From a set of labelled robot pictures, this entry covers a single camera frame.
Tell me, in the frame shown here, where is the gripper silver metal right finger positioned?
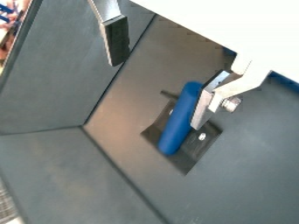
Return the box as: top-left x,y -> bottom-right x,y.
191,55 -> 270,130

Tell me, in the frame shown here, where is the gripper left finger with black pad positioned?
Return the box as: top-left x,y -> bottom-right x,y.
88,0 -> 129,67

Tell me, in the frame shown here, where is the blue cylinder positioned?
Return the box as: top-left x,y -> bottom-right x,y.
157,81 -> 201,155

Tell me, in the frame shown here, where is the black curved cradle stand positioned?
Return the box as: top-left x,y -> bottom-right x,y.
140,90 -> 221,175

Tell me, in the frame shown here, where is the blue shape-sorter block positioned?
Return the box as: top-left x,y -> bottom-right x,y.
223,47 -> 299,94

